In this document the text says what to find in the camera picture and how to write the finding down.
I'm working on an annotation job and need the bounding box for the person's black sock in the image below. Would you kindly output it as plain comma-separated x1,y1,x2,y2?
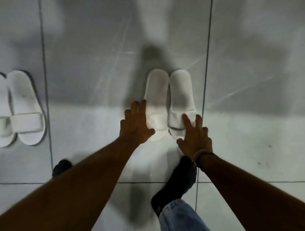
151,156,198,217
52,159,73,178

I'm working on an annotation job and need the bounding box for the person's left hand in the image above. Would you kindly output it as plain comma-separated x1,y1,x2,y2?
119,100,156,145

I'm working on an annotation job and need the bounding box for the person's right black sock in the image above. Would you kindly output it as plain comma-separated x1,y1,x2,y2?
151,156,198,217

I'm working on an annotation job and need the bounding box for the blue jeans trouser leg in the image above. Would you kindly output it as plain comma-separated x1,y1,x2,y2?
158,199,210,231

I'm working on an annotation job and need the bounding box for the person's right hand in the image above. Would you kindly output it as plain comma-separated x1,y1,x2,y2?
176,113,213,158

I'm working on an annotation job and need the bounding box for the white open-toe slipper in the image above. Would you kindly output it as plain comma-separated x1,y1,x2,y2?
168,69,197,139
143,69,170,141
0,72,17,148
6,70,47,146

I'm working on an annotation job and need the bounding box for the person's left black sock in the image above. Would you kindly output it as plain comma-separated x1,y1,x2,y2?
52,159,73,178

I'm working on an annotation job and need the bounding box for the thin wrist bracelet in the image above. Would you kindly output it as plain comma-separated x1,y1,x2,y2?
193,149,215,167

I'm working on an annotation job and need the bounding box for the person's right forearm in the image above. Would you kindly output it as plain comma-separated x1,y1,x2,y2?
197,152,305,231

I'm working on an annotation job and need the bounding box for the person's left forearm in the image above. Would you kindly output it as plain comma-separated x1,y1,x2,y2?
0,139,141,231

